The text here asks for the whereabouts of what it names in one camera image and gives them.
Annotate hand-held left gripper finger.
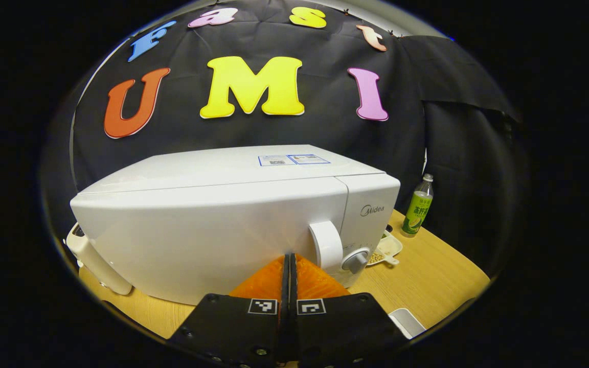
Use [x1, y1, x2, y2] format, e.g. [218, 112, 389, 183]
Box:
[289, 254, 409, 368]
[167, 254, 291, 368]

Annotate white microwave oven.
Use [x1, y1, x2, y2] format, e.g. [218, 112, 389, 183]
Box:
[70, 145, 401, 306]

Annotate white rectangular food tray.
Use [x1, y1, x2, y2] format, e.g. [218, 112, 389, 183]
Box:
[388, 308, 427, 339]

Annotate white divided plate of grains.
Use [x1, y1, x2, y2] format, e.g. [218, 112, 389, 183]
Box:
[366, 230, 403, 267]

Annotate green label drink bottle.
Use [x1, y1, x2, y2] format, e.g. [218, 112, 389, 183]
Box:
[400, 173, 435, 238]

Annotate black backdrop cloth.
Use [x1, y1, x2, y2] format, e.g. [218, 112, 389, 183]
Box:
[44, 0, 525, 256]

